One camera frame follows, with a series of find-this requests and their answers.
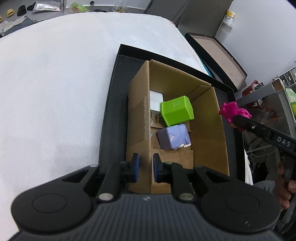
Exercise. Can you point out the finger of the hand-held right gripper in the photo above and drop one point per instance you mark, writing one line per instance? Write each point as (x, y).
(252, 127)

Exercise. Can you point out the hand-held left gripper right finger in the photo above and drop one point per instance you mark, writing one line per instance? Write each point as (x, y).
(155, 168)

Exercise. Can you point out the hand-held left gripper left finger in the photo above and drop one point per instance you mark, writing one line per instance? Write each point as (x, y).
(136, 168)

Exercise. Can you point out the pink toy figure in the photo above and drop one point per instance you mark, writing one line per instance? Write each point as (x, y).
(231, 111)

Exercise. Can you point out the brown cardboard box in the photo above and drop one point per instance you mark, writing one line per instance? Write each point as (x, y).
(210, 134)

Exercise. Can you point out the green plastic cube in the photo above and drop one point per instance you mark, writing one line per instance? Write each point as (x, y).
(177, 111)

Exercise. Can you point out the black shallow tray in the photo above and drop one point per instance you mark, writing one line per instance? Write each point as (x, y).
(113, 111)

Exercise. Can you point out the white plug charger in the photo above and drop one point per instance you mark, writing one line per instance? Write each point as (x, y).
(155, 100)

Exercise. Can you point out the person's right hand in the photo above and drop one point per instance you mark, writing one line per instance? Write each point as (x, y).
(283, 194)

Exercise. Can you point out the grey metal shelf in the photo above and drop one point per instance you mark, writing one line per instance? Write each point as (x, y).
(261, 92)

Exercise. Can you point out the red basket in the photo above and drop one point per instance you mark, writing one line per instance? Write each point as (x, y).
(249, 89)

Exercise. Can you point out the white plastic bag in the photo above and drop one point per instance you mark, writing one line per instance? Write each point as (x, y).
(248, 166)

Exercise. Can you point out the black box lid brown inside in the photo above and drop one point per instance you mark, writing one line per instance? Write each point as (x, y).
(222, 60)

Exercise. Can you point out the white bottle yellow cap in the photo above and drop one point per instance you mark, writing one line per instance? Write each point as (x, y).
(227, 22)

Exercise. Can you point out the clear plastic bag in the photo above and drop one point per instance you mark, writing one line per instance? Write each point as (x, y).
(121, 7)

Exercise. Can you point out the green snack packet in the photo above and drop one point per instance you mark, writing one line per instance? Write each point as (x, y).
(79, 7)

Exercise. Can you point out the silver foil bag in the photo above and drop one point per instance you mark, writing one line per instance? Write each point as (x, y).
(46, 6)

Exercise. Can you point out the black slipper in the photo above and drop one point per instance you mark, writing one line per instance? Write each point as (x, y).
(22, 10)
(31, 6)

